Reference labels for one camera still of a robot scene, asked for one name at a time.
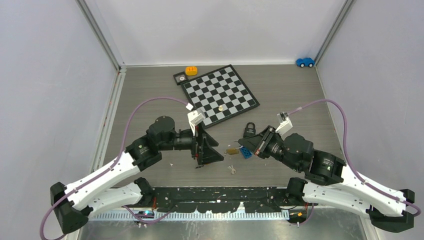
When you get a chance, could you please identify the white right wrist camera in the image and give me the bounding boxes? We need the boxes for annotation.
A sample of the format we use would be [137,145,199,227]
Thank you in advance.
[275,112,293,136]

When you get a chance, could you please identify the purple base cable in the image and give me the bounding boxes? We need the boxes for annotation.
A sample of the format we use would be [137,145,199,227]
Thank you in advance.
[120,205,170,228]

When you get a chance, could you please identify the silver keys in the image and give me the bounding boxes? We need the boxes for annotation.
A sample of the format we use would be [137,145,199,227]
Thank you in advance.
[227,165,237,175]

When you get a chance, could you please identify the blue toy car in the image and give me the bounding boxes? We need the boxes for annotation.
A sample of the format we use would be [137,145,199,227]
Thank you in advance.
[295,57,315,68]

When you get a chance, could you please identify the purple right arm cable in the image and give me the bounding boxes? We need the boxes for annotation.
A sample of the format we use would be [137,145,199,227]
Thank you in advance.
[286,98,422,216]

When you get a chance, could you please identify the black white chessboard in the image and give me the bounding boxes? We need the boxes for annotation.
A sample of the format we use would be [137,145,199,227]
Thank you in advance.
[180,64,260,129]

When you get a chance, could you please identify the black padlock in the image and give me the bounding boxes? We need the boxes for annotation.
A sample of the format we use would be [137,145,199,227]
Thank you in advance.
[242,122,256,138]

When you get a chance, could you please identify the blue toy brick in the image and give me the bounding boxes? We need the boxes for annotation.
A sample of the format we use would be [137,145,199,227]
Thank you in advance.
[239,146,253,159]

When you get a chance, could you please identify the small black square tray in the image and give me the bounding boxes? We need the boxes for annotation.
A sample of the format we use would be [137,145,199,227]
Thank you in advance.
[173,71,188,86]

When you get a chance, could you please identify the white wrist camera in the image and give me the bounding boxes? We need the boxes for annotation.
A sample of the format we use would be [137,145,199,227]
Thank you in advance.
[185,103,206,136]
[275,112,293,136]

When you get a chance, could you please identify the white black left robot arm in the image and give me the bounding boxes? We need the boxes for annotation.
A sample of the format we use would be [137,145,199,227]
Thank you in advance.
[50,112,224,235]

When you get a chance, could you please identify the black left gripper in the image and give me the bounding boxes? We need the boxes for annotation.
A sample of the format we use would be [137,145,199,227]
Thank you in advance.
[159,122,224,165]

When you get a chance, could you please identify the small brass padlock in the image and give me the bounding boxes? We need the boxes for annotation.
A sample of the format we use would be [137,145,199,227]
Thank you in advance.
[225,147,240,155]

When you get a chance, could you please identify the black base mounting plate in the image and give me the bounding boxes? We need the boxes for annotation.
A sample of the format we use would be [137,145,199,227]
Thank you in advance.
[152,186,319,215]

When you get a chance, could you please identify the orange toy block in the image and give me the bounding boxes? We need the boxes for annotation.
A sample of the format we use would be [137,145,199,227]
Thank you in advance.
[184,66,198,76]

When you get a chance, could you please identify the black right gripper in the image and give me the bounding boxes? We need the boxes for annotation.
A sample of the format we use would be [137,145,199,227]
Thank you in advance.
[236,124,300,171]

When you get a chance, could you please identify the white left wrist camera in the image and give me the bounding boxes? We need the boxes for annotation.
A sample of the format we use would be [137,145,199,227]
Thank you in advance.
[185,103,206,136]

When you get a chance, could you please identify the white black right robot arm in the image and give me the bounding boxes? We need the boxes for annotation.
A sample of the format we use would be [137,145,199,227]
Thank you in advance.
[237,126,415,233]

